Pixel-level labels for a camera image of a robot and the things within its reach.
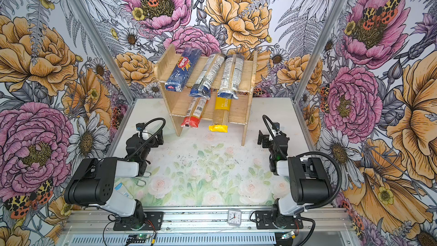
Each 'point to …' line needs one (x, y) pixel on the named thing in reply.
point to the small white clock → (234, 217)
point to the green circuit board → (137, 238)
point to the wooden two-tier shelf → (182, 105)
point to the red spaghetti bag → (195, 112)
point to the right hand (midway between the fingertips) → (268, 134)
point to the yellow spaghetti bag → (220, 117)
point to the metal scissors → (140, 181)
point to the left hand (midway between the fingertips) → (154, 133)
